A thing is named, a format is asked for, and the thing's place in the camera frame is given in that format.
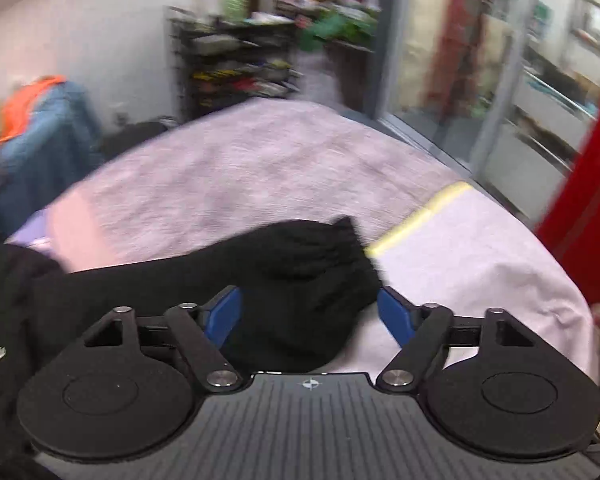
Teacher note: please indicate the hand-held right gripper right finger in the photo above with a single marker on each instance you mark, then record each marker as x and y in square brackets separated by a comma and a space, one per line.
[393, 317]

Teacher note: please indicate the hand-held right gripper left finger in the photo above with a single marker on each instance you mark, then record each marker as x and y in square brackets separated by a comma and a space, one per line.
[225, 317]

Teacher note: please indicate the black hoodie with white print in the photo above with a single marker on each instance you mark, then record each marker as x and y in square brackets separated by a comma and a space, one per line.
[290, 280]

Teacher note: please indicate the pink sheet with yellow edge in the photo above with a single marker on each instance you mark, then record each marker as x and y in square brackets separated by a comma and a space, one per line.
[480, 260]

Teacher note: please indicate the lilac fuzzy blanket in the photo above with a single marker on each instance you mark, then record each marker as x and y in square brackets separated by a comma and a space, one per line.
[280, 170]

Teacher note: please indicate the purple cloth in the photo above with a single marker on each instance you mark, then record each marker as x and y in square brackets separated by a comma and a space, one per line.
[30, 230]

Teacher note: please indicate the red cloth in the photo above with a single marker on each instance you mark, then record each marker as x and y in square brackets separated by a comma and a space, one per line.
[587, 195]

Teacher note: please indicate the blue blanket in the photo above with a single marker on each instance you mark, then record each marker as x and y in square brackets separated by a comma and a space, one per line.
[50, 160]

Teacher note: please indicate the brown wooden cabinet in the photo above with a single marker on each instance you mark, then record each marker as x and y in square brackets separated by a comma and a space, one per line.
[352, 77]

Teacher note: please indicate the glass sliding door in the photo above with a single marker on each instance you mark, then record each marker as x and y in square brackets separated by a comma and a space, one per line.
[480, 60]

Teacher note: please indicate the orange cloth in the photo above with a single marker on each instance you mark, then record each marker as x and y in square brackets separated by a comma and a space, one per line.
[25, 105]

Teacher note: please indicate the green leafy plant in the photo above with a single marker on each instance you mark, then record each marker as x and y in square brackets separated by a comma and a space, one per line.
[337, 27]

